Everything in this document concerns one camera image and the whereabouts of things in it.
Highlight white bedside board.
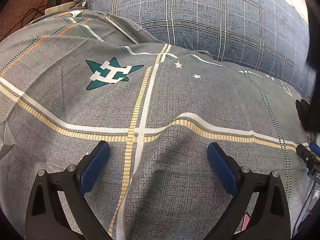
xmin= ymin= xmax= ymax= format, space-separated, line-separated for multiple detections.
xmin=45 ymin=1 xmax=87 ymax=14

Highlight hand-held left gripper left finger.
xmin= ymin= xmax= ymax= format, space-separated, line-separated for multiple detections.
xmin=25 ymin=140 xmax=113 ymax=240

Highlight black pants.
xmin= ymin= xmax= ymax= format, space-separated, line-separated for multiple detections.
xmin=295 ymin=97 xmax=320 ymax=133

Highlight grey cable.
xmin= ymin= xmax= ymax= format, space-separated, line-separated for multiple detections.
xmin=294 ymin=185 xmax=316 ymax=232

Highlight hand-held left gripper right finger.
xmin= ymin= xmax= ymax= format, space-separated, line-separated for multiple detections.
xmin=207 ymin=142 xmax=292 ymax=240

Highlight brown headboard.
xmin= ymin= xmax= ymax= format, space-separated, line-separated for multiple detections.
xmin=0 ymin=0 xmax=75 ymax=42

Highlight pink object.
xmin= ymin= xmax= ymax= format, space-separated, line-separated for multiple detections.
xmin=241 ymin=212 xmax=252 ymax=232

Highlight blue plaid quilt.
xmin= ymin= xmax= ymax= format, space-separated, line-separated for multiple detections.
xmin=86 ymin=0 xmax=318 ymax=98

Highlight grey star print bed sheet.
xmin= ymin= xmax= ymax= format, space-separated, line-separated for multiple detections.
xmin=0 ymin=10 xmax=315 ymax=240

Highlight thin black cable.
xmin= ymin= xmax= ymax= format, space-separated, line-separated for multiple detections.
xmin=27 ymin=0 xmax=63 ymax=26

